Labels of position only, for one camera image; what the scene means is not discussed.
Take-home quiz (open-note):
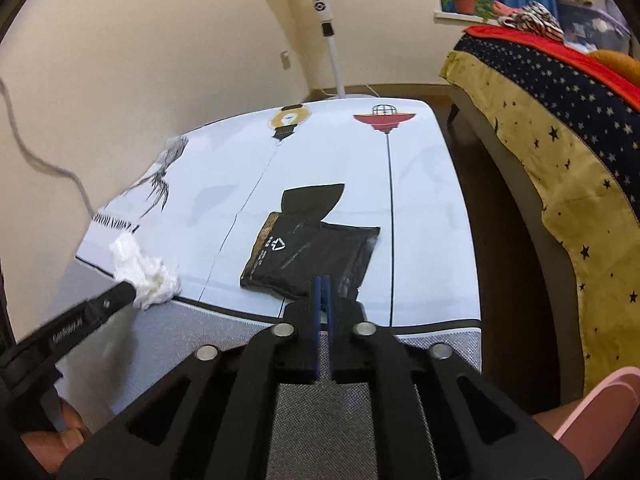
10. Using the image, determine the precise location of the person's left hand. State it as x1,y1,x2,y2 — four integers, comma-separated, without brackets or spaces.
21,399,91,474

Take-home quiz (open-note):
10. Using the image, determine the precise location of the bed with starry blanket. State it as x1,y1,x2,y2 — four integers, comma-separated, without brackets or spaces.
442,25,639,400

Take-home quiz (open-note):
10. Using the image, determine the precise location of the grey wall cable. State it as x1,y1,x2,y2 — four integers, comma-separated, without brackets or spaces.
0,77,97,219

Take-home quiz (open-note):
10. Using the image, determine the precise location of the clear plastic storage box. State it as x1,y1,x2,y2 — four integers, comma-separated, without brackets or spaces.
556,0,632,54

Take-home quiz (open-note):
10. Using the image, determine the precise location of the white tissue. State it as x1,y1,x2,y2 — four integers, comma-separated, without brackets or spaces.
110,232,181,311

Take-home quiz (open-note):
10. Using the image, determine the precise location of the white wall socket plug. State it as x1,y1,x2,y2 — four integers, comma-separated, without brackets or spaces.
280,51,292,70

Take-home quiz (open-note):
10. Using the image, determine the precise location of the orange brown cushion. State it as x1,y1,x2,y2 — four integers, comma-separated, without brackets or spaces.
589,50,640,87

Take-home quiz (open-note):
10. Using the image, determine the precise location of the pink plastic basin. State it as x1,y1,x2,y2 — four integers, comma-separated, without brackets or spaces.
534,366,639,478

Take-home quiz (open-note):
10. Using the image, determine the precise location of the striped clothes pile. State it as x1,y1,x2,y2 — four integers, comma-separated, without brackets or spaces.
491,1,564,44

